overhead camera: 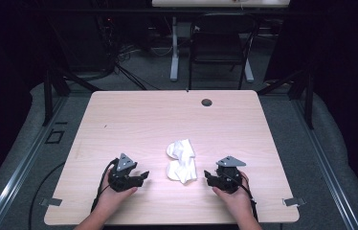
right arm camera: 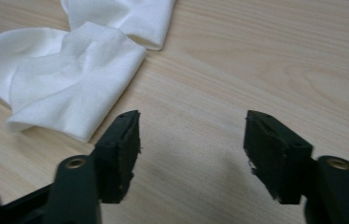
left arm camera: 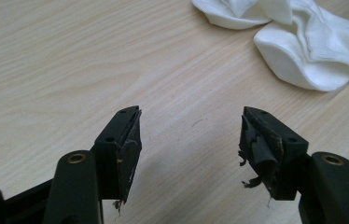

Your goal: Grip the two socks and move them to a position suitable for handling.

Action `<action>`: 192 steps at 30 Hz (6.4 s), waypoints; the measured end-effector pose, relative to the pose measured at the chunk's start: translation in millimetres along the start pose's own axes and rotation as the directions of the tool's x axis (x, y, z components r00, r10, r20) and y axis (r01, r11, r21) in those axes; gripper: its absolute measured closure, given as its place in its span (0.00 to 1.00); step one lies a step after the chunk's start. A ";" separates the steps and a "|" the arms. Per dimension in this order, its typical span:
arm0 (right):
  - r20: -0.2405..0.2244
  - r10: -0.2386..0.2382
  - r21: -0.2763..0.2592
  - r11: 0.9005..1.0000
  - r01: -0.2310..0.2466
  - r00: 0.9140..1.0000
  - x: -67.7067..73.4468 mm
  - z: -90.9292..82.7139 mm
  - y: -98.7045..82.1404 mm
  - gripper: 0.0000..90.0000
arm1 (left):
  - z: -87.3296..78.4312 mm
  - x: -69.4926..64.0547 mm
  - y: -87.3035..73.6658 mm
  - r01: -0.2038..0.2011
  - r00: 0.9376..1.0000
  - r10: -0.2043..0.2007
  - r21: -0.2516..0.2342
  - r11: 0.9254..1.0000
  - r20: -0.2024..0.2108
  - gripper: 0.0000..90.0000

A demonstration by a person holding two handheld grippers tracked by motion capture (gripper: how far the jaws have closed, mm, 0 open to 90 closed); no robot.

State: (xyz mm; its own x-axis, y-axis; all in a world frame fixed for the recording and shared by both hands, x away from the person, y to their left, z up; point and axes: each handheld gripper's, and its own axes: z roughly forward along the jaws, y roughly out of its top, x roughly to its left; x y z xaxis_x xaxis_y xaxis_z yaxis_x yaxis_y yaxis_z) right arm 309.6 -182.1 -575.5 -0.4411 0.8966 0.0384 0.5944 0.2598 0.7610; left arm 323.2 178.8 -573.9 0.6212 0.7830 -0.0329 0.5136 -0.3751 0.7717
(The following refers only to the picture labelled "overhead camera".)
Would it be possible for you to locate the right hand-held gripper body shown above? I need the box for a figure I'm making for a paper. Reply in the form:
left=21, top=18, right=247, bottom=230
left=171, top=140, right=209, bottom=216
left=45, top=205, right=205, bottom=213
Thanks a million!
left=213, top=155, right=247, bottom=195

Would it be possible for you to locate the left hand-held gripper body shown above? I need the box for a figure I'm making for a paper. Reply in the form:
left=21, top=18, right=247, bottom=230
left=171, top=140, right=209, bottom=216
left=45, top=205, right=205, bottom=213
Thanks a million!
left=107, top=152, right=141, bottom=193

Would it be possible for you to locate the person's left hand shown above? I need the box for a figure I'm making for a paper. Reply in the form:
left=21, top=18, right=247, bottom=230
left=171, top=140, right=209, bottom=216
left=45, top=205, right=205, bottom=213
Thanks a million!
left=98, top=176, right=139, bottom=212

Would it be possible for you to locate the person's right hand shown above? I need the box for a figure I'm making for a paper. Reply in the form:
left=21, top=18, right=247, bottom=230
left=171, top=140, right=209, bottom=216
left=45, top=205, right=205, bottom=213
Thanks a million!
left=212, top=171, right=257, bottom=219

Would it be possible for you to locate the white desk leg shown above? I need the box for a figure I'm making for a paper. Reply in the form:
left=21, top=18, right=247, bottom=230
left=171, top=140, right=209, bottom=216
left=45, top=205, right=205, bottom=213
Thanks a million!
left=169, top=15, right=181, bottom=82
left=243, top=58, right=256, bottom=83

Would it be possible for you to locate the black folding chair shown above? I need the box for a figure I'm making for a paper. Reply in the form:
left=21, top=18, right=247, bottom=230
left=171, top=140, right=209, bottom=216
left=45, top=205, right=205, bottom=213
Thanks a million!
left=187, top=12, right=261, bottom=91

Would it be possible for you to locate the dark computer tower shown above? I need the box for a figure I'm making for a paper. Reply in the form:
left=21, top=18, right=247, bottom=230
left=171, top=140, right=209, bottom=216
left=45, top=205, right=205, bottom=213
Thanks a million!
left=55, top=14, right=115, bottom=73

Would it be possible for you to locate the white background desk top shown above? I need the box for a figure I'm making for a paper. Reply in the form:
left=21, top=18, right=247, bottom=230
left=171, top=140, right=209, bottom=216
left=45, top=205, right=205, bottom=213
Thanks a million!
left=151, top=0, right=292, bottom=9

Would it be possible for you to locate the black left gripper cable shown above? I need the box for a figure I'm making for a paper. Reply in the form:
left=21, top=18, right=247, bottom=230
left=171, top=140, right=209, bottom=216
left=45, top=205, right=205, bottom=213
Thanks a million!
left=90, top=157, right=120, bottom=214

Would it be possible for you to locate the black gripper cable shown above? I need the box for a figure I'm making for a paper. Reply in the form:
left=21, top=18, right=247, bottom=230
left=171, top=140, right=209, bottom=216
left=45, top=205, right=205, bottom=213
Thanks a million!
left=90, top=157, right=120, bottom=214
left=228, top=172, right=259, bottom=223

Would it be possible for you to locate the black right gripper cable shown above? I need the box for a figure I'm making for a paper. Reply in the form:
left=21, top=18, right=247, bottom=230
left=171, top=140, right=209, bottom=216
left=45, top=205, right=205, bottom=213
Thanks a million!
left=228, top=172, right=259, bottom=223

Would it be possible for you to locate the grey metal table bracket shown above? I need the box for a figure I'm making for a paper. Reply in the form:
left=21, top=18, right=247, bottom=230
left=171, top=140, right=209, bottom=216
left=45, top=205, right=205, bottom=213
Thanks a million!
left=38, top=197, right=63, bottom=207
left=281, top=196, right=307, bottom=207

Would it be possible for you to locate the black floor cable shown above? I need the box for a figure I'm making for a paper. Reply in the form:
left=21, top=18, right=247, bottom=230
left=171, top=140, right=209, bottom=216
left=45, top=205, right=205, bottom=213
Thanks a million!
left=28, top=160, right=67, bottom=230

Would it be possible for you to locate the aluminium floor rail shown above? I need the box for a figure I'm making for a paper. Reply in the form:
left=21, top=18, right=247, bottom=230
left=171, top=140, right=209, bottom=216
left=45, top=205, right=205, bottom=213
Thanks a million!
left=291, top=98, right=358, bottom=230
left=0, top=95, right=70, bottom=230

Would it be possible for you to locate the bundle of black floor cables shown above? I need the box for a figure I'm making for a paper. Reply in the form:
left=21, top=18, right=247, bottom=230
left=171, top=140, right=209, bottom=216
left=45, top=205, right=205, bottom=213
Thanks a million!
left=113, top=60, right=161, bottom=91

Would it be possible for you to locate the black frame post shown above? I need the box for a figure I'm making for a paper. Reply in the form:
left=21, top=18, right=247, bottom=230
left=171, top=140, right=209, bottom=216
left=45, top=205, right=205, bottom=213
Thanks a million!
left=41, top=67, right=55, bottom=127
left=303, top=70, right=315, bottom=130

